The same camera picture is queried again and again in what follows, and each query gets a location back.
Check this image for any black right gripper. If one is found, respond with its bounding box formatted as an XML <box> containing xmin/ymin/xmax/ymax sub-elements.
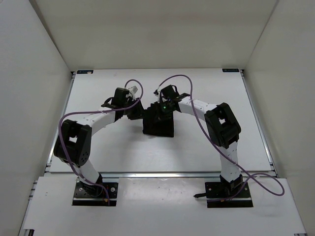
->
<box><xmin>154</xmin><ymin>101</ymin><xmax>173</xmax><ymax>124</ymax></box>

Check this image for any black skirt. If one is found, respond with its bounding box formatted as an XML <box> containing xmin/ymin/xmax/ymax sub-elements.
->
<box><xmin>143</xmin><ymin>102</ymin><xmax>174</xmax><ymax>138</ymax></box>

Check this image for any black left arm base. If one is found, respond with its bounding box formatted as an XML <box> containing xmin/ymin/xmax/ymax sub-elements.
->
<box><xmin>72</xmin><ymin>180</ymin><xmax>119</xmax><ymax>207</ymax></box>

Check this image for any dark left corner label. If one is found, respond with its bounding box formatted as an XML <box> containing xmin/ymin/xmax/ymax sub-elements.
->
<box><xmin>76</xmin><ymin>70</ymin><xmax>94</xmax><ymax>74</ymax></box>

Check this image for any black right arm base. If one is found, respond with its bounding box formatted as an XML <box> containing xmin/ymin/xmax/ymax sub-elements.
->
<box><xmin>194</xmin><ymin>175</ymin><xmax>253</xmax><ymax>208</ymax></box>

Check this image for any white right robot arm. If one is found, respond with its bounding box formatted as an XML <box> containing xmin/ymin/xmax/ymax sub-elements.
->
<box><xmin>154</xmin><ymin>85</ymin><xmax>243</xmax><ymax>197</ymax></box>

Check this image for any dark corner label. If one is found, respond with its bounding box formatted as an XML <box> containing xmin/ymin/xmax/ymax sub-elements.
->
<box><xmin>222</xmin><ymin>68</ymin><xmax>239</xmax><ymax>73</ymax></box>
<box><xmin>76</xmin><ymin>70</ymin><xmax>94</xmax><ymax>74</ymax></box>

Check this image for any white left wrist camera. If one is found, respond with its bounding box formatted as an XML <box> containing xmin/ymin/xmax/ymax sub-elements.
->
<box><xmin>128</xmin><ymin>86</ymin><xmax>138</xmax><ymax>96</ymax></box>

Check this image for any dark right corner label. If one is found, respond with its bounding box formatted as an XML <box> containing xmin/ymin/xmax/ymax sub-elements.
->
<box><xmin>222</xmin><ymin>68</ymin><xmax>239</xmax><ymax>73</ymax></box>

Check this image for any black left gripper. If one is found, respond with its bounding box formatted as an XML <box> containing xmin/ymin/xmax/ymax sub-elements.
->
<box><xmin>123</xmin><ymin>97</ymin><xmax>149</xmax><ymax>120</ymax></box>

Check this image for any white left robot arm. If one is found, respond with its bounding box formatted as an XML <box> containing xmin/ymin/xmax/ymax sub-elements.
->
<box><xmin>54</xmin><ymin>86</ymin><xmax>144</xmax><ymax>196</ymax></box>

